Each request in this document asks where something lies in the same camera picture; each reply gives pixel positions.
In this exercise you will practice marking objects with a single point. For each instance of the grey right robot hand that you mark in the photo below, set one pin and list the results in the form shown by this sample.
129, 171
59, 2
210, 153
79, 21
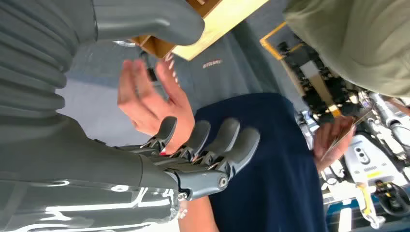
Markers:
80, 166

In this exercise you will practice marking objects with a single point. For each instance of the person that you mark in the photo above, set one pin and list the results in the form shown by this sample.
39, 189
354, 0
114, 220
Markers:
256, 144
352, 38

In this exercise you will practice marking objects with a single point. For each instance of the wooden card holder box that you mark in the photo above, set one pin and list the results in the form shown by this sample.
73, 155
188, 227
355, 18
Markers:
217, 22

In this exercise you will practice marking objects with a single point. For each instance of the white idle humanoid robot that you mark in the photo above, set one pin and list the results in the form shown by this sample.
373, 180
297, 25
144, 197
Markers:
371, 163

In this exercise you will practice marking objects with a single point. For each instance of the yellow floor tape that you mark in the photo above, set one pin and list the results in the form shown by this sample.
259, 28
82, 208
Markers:
269, 44

